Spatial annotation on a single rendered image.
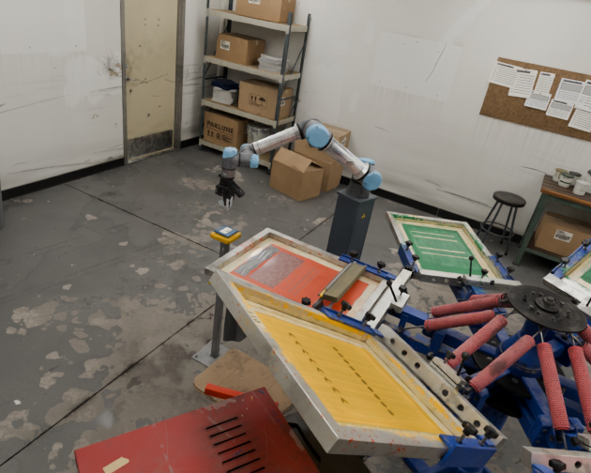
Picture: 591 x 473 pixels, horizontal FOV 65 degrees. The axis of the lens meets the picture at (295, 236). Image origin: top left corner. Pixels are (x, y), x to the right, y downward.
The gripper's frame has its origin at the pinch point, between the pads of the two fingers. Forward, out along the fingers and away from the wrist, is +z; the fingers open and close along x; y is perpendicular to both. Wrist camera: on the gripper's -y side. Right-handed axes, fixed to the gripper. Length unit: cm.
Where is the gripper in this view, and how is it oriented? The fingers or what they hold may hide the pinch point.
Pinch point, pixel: (228, 209)
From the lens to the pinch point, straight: 265.5
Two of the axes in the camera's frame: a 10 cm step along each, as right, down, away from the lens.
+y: -8.6, -3.5, 3.6
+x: -4.8, 3.5, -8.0
